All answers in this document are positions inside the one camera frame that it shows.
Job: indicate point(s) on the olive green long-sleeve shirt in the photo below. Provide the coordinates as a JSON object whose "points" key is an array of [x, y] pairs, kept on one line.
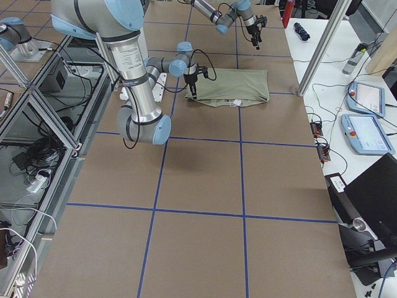
{"points": [[250, 86]]}

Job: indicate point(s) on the near blue teach pendant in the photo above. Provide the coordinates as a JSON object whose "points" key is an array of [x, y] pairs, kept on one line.
{"points": [[365, 135]]}

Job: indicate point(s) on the black power strip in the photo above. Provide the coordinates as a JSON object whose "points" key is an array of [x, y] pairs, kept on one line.
{"points": [[322, 145]]}

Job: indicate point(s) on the far blue teach pendant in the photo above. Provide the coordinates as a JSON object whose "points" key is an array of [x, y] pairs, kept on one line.
{"points": [[366, 98]]}

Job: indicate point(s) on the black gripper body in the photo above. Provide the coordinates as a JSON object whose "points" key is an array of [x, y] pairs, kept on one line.
{"points": [[252, 30], [190, 78]]}

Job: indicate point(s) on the red cylinder tube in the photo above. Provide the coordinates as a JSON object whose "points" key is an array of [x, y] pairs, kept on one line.
{"points": [[289, 5]]}

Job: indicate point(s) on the blue teach pendant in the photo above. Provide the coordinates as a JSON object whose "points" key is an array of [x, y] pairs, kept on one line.
{"points": [[365, 135], [366, 98]]}

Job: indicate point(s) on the folded dark plaid umbrella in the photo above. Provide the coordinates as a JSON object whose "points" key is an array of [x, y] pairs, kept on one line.
{"points": [[301, 32]]}

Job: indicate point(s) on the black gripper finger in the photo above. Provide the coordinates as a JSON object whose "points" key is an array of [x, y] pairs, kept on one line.
{"points": [[256, 40], [193, 91]]}

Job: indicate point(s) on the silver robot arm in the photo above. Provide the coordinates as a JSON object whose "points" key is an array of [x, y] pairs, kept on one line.
{"points": [[118, 24], [227, 14]]}

